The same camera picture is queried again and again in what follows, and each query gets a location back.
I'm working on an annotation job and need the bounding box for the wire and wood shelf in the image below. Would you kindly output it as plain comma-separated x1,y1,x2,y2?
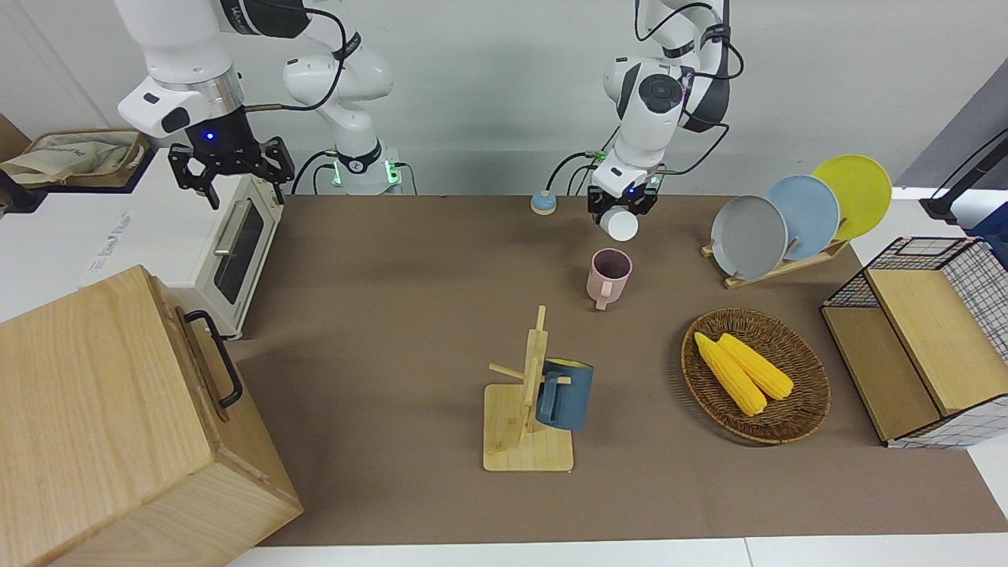
821,236,1008,450

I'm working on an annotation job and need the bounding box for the black right base cable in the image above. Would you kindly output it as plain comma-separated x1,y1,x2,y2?
290,148,339,196

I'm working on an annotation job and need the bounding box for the yellow corn cob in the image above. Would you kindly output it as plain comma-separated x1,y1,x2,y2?
718,333,795,401
694,332,767,417

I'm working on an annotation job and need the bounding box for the wooden plate rack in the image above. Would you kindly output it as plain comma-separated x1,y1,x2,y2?
701,239,851,290

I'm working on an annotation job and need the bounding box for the wooden mug tree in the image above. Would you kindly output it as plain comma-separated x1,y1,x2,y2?
482,306,575,473

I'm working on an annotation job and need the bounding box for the dark blue box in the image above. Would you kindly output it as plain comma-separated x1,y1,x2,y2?
970,201,1008,246

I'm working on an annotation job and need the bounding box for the brown wooden tray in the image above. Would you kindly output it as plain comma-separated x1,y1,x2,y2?
0,128,152,190

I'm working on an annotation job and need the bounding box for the white bottle with metal cap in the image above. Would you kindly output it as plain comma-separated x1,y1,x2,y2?
598,208,639,242

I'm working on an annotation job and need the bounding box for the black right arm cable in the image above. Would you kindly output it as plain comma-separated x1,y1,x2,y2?
244,4,363,113

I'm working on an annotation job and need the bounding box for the dark blue mug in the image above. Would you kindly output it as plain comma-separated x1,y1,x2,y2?
534,360,593,433

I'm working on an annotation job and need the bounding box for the wooden cabinet box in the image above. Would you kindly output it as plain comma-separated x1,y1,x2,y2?
0,265,304,567

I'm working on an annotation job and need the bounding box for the black cabinet handle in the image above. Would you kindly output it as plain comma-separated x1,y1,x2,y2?
183,309,243,409

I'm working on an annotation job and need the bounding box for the brown table mat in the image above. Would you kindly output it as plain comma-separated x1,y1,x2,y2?
227,195,1008,547

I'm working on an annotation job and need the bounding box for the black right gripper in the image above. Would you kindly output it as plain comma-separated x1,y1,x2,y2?
169,109,297,211

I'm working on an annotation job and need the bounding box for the pink mug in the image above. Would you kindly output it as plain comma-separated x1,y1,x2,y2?
586,248,633,311

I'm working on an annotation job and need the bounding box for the brown wicker basket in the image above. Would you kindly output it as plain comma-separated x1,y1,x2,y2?
681,308,832,445

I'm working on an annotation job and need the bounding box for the black left base cable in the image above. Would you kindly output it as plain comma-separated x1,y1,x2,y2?
546,150,603,196

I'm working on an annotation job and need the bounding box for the black base cable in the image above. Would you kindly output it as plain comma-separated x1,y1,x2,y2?
546,150,603,196
290,148,339,196

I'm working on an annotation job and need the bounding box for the grey plate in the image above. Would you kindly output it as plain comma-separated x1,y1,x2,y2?
710,195,789,282

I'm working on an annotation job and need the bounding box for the black camera stand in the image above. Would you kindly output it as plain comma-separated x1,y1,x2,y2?
920,128,1008,222

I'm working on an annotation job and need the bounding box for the beige cloth bag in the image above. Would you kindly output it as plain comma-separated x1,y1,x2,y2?
0,135,136,186

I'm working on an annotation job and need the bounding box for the light blue plate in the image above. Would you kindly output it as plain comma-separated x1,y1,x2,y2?
764,175,841,261

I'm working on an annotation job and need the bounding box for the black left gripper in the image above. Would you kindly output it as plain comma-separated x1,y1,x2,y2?
587,176,660,230

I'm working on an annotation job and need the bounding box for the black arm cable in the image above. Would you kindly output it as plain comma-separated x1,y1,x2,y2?
244,4,363,113
634,0,745,178

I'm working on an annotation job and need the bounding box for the black flat board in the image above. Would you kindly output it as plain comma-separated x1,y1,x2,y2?
0,150,156,213

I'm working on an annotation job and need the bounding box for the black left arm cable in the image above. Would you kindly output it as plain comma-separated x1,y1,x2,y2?
634,0,745,178

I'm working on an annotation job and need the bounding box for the cream toaster oven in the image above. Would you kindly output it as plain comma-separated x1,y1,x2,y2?
0,147,285,341

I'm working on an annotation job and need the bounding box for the yellow plate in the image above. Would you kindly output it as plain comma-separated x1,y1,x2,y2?
812,154,893,242

